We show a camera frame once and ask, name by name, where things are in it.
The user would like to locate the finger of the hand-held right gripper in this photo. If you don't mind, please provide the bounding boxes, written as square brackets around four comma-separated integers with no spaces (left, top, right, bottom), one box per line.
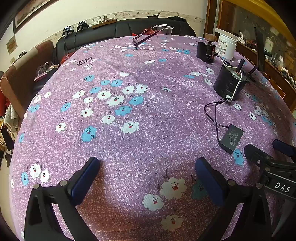
[244,144,273,167]
[272,139,296,157]

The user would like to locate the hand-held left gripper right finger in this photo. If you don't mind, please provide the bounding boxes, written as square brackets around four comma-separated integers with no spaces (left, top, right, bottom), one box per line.
[195,157,275,241]

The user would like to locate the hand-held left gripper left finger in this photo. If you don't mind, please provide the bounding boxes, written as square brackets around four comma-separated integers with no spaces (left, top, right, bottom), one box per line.
[24,157,101,241]

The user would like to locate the black capacitor block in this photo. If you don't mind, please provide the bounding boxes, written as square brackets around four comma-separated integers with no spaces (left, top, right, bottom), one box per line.
[218,124,244,154]

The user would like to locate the wooden partition counter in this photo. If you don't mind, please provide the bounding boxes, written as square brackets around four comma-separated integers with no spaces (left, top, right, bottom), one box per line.
[205,0,296,112]

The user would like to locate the purple floral tablecloth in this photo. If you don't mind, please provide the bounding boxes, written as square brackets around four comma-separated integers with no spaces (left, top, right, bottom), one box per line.
[9,32,296,241]

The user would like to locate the black cylindrical motor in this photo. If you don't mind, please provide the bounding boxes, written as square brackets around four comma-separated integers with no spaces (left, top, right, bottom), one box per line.
[213,59,250,102]

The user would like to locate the clutter of small items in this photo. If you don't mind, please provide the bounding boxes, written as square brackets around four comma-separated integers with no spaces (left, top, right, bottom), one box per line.
[238,23,296,93]

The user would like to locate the pile of clothes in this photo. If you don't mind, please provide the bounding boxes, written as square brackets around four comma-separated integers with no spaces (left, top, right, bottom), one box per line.
[0,102,20,167]

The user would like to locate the black phone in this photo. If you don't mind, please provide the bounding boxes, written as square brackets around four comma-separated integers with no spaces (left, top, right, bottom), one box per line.
[254,27,266,73]

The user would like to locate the white plastic jar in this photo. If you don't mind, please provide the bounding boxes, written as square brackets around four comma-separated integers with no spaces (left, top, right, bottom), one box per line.
[215,28,238,61]

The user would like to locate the clear plastic bag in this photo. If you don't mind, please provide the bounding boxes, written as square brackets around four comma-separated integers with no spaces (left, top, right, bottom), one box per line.
[37,61,58,77]

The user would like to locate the brown armchair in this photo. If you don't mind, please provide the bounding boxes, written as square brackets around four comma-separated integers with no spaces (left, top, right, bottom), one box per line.
[0,40,56,121]

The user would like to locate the red plastic bag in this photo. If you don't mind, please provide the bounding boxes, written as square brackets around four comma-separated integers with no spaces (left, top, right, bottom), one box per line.
[60,53,74,64]

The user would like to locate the purple safety glasses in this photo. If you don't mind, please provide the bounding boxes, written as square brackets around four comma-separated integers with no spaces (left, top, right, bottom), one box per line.
[132,24,174,47]

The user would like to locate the wooden tray with ornaments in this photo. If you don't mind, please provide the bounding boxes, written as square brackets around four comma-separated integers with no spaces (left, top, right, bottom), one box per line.
[91,15,117,29]

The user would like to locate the black leather sofa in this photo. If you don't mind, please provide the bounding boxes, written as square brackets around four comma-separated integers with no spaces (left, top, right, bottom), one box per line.
[54,17,196,61]

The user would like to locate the large framed horse painting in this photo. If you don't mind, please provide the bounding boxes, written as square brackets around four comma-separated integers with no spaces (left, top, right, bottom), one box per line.
[13,0,58,34]

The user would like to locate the thin black cable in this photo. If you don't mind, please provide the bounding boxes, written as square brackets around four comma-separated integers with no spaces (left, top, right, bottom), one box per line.
[205,97,232,143]

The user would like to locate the small framed wall picture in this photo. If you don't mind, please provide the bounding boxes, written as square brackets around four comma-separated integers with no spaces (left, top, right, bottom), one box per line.
[6,35,18,55]

